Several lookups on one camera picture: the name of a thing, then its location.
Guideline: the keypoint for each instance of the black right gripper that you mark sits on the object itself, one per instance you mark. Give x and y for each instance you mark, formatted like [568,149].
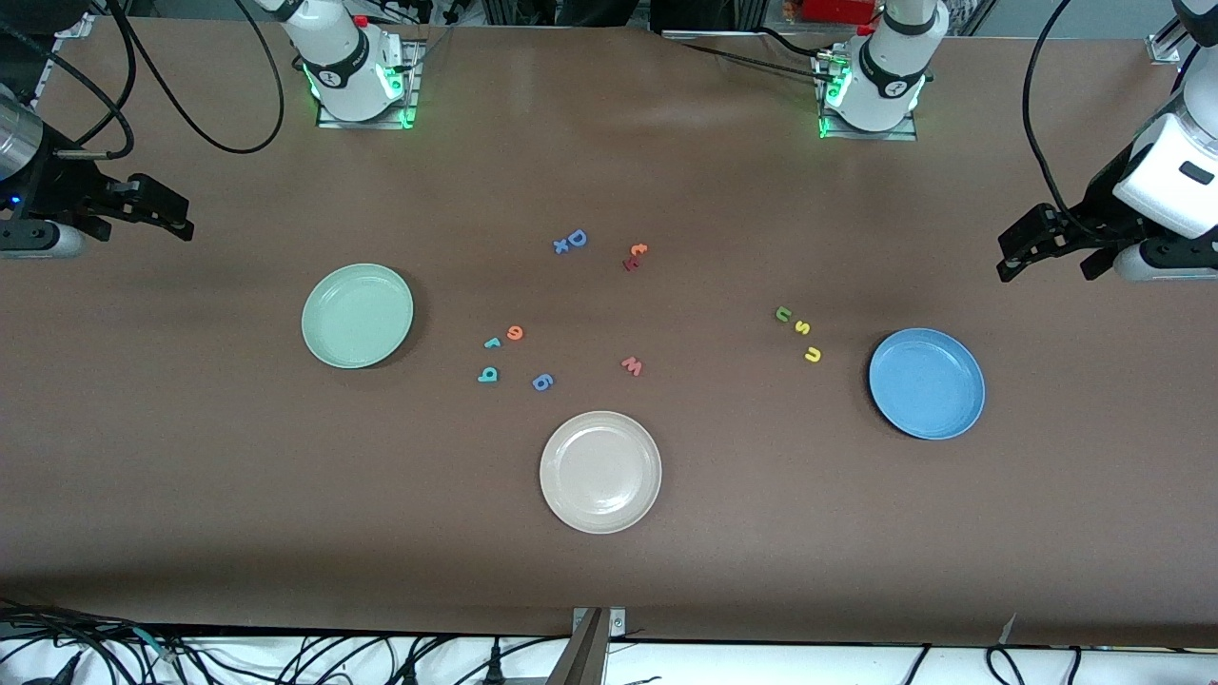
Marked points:
[59,187]

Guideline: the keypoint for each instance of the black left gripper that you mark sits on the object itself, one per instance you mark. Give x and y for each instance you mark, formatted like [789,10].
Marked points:
[1097,206]

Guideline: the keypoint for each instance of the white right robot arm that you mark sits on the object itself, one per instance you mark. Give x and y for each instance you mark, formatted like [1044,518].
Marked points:
[347,57]

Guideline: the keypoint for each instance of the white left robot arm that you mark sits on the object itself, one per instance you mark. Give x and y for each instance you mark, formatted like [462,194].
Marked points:
[890,67]

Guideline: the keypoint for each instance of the blue plate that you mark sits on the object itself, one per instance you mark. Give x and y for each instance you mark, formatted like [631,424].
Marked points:
[926,383]

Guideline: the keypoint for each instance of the pale green plate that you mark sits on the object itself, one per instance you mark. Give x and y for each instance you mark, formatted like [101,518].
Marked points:
[357,316]

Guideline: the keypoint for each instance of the red box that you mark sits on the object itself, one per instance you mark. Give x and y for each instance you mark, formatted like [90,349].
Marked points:
[837,9]

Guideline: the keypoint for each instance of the small white paper flap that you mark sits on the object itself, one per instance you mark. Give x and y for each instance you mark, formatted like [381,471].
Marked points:
[1009,628]

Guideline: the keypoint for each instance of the brown table cover mat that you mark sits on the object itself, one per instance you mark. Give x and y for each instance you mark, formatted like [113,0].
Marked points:
[761,533]

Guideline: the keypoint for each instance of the blue foam letter D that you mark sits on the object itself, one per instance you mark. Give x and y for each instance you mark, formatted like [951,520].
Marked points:
[571,239]

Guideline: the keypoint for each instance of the pink foam letter w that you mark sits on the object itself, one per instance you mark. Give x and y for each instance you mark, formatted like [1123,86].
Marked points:
[632,367]

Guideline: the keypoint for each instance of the blue foam letter g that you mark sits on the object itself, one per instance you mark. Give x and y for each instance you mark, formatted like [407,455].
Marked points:
[544,386]

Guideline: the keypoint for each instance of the beige plate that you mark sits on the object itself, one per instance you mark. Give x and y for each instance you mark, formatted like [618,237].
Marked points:
[599,472]

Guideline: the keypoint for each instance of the black power plug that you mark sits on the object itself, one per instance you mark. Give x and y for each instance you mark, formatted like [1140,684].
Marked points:
[495,666]

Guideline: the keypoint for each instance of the aluminium frame rail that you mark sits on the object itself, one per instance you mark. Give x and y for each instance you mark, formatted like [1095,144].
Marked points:
[52,71]

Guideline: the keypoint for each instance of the aluminium frame corner bracket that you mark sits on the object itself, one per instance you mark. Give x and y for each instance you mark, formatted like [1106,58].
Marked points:
[76,26]
[1163,49]

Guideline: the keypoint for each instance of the metal table edge bracket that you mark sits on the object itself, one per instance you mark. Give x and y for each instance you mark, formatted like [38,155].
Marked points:
[617,623]

